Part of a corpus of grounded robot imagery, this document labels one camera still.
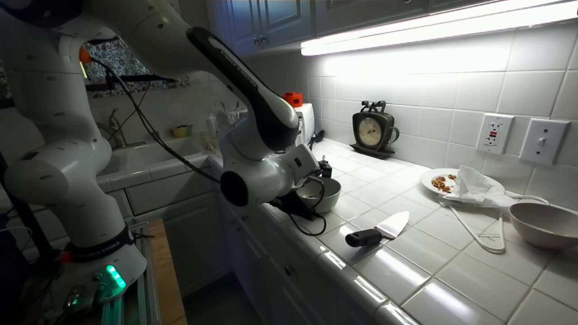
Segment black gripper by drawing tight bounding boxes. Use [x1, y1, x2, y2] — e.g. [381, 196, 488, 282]
[316, 154, 334, 181]

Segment black-handled kitchen knife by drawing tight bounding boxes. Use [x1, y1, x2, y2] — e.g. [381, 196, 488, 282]
[343, 210, 412, 250]

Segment grey mixing bowl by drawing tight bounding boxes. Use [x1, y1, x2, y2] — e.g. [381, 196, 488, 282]
[295, 176, 343, 217]

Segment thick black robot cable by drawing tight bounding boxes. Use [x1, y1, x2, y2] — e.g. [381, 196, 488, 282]
[78, 53, 224, 187]

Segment white wall cabinets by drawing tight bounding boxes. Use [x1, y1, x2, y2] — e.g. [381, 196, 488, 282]
[204, 0, 578, 48]

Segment beige empty bowl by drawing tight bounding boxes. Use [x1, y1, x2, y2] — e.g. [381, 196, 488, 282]
[508, 201, 578, 253]

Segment white plate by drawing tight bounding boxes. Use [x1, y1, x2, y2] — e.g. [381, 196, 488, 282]
[419, 167, 468, 203]

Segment under-cabinet light bar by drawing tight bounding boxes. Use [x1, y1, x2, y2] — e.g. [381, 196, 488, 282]
[298, 0, 578, 60]

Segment white drawer counter unit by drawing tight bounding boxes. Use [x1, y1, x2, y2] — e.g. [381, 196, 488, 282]
[96, 140, 233, 300]

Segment white wall power outlet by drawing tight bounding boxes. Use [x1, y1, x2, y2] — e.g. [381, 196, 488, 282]
[473, 113, 517, 158]

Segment green-lit robot base box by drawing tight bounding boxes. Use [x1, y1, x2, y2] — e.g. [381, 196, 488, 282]
[56, 261, 132, 325]

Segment red round lid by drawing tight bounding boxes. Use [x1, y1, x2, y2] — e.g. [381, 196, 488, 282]
[280, 91, 305, 111]

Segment brown food pieces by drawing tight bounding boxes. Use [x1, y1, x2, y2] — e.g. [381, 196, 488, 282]
[430, 174, 459, 196]

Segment white wall light switch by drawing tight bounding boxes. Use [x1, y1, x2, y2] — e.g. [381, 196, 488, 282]
[517, 118, 571, 169]

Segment thin black camera cable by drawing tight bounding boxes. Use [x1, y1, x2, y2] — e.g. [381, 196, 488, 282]
[287, 178, 331, 239]

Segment small yellow dish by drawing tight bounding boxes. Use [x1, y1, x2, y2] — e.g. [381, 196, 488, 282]
[170, 123, 195, 142]

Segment white countertop appliance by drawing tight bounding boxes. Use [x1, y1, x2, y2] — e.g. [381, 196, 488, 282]
[293, 100, 318, 149]

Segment wooden board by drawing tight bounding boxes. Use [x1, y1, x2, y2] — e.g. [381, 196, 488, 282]
[143, 219, 190, 325]

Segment black vintage table clock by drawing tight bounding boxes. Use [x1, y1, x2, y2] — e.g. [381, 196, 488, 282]
[351, 100, 401, 161]

